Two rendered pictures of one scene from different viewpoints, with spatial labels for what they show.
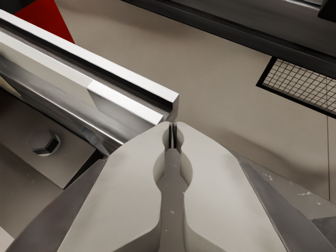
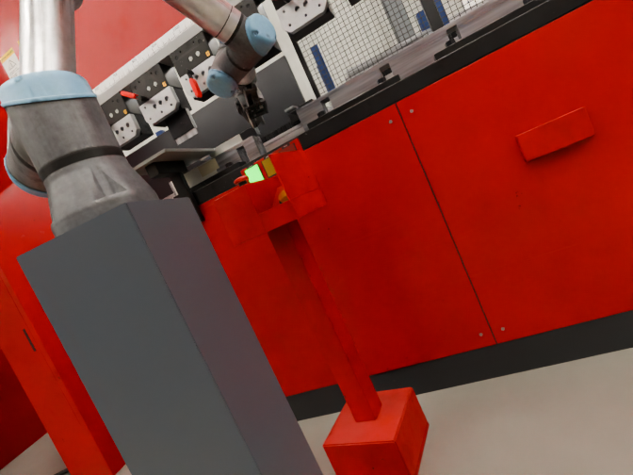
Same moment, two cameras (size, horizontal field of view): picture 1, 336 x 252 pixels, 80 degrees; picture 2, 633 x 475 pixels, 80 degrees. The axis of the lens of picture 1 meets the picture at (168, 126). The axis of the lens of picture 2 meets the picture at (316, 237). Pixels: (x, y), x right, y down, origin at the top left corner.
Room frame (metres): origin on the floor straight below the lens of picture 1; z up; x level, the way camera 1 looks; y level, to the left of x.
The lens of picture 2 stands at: (-1.23, 0.21, 0.68)
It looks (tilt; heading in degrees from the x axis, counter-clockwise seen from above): 5 degrees down; 349
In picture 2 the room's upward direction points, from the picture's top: 25 degrees counter-clockwise
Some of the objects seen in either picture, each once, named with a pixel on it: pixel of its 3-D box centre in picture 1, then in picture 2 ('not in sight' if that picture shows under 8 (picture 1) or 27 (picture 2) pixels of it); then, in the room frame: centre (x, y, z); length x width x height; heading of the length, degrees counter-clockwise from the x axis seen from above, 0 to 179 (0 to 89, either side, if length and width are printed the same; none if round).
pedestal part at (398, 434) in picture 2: not in sight; (375, 441); (-0.32, 0.12, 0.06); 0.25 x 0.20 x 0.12; 140
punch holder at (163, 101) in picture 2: not in sight; (160, 96); (0.23, 0.25, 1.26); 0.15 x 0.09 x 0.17; 58
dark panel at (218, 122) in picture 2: not in sight; (211, 155); (0.77, 0.16, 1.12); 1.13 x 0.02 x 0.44; 58
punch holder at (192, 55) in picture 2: not in sight; (202, 68); (0.12, 0.08, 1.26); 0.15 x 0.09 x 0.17; 58
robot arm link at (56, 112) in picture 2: not in sight; (60, 123); (-0.60, 0.38, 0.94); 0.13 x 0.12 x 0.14; 33
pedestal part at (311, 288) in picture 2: not in sight; (326, 321); (-0.30, 0.10, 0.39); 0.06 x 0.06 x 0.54; 50
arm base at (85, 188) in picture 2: not in sight; (98, 193); (-0.61, 0.37, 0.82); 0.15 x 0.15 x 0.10
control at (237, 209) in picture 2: not in sight; (266, 191); (-0.30, 0.10, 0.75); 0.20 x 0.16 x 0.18; 50
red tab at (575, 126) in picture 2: not in sight; (553, 135); (-0.46, -0.56, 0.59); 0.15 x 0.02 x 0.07; 58
